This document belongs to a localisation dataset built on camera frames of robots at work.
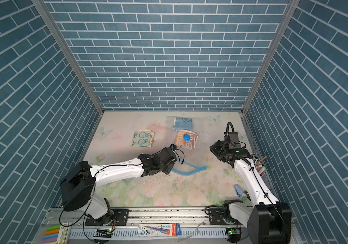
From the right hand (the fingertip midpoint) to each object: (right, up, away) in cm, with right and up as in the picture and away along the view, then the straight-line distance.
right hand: (212, 148), depth 84 cm
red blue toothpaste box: (-28, -36, -14) cm, 48 cm away
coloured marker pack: (-74, -37, -16) cm, 84 cm away
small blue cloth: (+14, -23, -4) cm, 27 cm away
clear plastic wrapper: (-16, -39, -14) cm, 44 cm away
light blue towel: (-16, +14, +28) cm, 35 cm away
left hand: (-22, -9, 0) cm, 24 cm away
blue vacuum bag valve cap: (-14, +5, +17) cm, 23 cm away
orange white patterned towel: (-12, 0, +13) cm, 18 cm away
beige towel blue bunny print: (-43, +4, +18) cm, 47 cm away
